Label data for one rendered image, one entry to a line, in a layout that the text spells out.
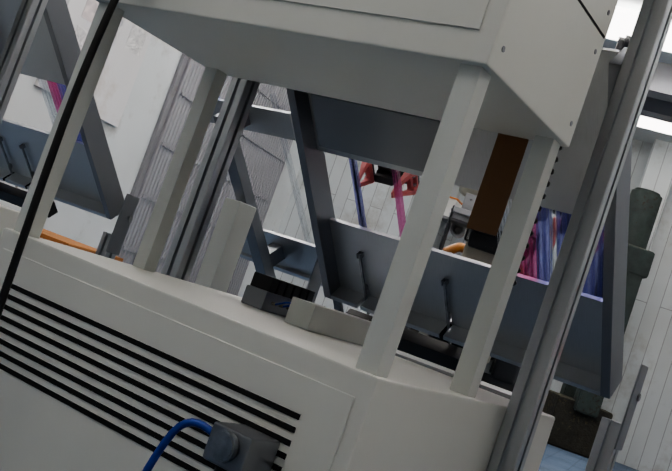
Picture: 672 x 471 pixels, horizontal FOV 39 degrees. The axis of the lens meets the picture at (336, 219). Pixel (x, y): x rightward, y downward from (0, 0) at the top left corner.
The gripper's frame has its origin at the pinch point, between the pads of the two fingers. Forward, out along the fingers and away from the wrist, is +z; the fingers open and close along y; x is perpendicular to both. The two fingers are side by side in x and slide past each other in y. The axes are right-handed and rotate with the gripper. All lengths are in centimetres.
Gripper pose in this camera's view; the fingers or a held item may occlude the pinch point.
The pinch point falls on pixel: (375, 188)
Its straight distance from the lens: 209.5
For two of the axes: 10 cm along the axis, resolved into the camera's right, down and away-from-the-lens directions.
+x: 1.4, 8.2, 5.6
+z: -5.8, 5.2, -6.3
